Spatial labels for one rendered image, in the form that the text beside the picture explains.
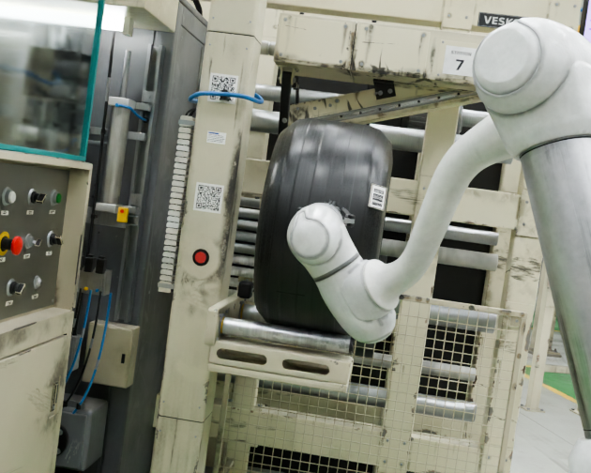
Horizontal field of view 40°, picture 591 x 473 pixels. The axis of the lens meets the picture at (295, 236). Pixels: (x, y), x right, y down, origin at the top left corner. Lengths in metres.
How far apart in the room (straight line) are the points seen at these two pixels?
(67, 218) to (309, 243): 0.81
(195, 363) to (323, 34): 1.01
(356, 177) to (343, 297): 0.49
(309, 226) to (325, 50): 1.03
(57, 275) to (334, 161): 0.75
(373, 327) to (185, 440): 0.88
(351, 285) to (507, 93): 0.58
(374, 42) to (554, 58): 1.38
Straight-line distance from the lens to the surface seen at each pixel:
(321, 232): 1.47
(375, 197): 1.94
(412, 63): 2.41
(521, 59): 1.08
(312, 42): 2.43
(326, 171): 1.96
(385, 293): 1.51
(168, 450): 2.29
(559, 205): 1.09
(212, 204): 2.17
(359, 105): 2.53
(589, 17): 5.93
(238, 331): 2.10
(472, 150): 1.36
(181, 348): 2.22
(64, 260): 2.11
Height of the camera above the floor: 1.26
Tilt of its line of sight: 3 degrees down
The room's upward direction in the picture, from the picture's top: 8 degrees clockwise
